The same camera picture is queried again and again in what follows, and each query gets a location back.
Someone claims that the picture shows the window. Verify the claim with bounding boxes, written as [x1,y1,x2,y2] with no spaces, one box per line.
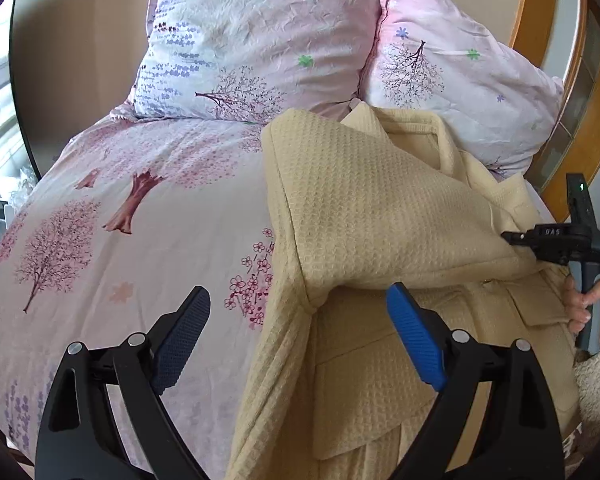
[0,0,37,266]

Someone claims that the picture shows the tree print pillow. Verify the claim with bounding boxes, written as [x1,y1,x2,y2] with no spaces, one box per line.
[357,0,566,181]
[130,0,396,123]

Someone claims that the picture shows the curved wooden bed frame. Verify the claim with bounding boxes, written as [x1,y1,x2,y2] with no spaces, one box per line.
[509,0,561,56]

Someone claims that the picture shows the tree print bed sheet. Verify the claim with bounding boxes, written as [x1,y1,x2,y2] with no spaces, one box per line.
[0,102,556,480]

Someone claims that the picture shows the yellow waffle bathrobe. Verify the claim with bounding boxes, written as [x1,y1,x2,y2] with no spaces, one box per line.
[227,102,583,480]

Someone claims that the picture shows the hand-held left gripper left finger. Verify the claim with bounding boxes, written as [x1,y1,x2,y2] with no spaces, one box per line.
[34,286,212,480]

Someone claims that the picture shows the person's right hand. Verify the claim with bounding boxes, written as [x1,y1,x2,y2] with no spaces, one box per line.
[564,276,600,337]

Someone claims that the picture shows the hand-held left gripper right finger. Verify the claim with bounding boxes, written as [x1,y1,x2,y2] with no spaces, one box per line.
[386,282,566,480]

